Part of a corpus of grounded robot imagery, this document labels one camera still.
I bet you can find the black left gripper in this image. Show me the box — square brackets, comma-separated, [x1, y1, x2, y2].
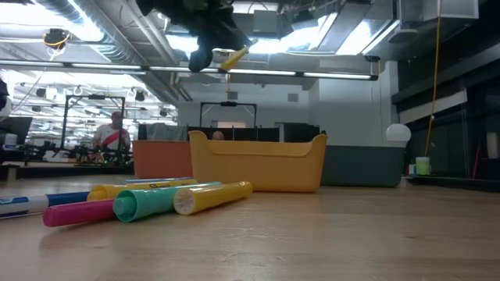
[136, 0, 251, 73]

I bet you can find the yellow Sharpie highlighter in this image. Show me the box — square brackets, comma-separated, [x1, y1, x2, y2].
[173, 180, 254, 216]
[86, 178, 199, 202]

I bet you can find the teal Sharpie highlighter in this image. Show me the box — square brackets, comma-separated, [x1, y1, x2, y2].
[112, 181, 223, 223]

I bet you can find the white Expo marker blue cap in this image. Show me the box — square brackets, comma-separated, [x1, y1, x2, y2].
[0, 190, 91, 219]

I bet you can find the LED light bar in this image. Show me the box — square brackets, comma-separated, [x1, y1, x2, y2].
[0, 58, 379, 82]

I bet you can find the black divider panel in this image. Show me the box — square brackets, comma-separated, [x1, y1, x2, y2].
[187, 125, 280, 143]

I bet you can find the orange plastic bin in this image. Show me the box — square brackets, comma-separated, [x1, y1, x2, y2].
[131, 140, 195, 180]

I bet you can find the yellow plastic bin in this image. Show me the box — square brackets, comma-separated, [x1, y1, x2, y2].
[187, 130, 328, 194]

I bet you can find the teal plastic bin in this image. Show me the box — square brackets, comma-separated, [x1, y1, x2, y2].
[320, 144, 407, 188]

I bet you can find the pink highlighter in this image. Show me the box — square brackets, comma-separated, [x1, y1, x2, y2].
[41, 197, 117, 229]

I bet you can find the black monitor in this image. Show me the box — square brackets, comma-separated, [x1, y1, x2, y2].
[0, 116, 34, 146]

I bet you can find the white light bulb on base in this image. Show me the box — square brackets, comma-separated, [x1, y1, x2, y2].
[385, 123, 413, 148]

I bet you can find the green cup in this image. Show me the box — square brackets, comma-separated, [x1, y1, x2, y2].
[414, 156, 432, 176]

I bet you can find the red stick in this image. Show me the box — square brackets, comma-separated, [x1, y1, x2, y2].
[471, 140, 481, 180]

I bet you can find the white cup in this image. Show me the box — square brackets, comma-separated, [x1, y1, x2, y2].
[485, 131, 500, 159]

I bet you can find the black background rig frame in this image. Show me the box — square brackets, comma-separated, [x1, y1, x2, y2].
[199, 101, 258, 128]
[60, 94, 126, 163]

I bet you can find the black yellow ceiling cord reel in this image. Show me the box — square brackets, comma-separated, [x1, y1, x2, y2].
[41, 27, 72, 51]

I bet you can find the yellow power cable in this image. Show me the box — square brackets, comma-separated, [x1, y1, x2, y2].
[423, 0, 443, 158]

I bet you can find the black aluminium table frame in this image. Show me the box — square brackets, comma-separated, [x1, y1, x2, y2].
[0, 162, 500, 193]

